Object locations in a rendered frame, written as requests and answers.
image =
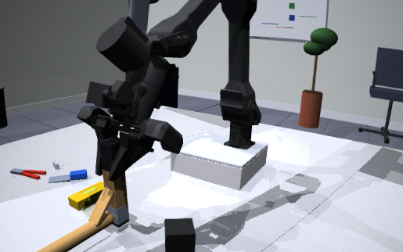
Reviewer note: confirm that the long scraper with wooden handle and dark grey blade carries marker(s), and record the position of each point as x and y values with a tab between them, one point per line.
111	208

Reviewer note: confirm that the red-handled pliers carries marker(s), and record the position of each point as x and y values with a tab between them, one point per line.
28	173

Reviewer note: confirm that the blue-handled scraper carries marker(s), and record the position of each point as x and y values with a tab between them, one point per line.
74	175

